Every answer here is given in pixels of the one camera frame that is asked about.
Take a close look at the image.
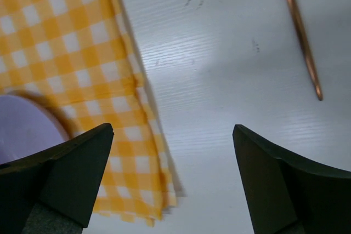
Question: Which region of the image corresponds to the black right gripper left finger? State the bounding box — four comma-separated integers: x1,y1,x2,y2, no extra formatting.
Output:
1,123,114,233

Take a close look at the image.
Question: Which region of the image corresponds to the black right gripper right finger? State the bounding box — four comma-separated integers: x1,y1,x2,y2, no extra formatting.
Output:
233,124,350,233

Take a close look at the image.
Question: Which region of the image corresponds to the purple plastic plate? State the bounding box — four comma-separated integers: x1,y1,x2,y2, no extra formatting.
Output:
1,95,70,164

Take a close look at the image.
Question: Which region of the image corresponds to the yellow white checkered cloth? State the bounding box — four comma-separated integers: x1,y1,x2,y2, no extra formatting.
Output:
1,0,177,227

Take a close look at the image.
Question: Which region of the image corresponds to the copper spoon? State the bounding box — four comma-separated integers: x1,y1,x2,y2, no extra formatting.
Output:
287,0,324,101

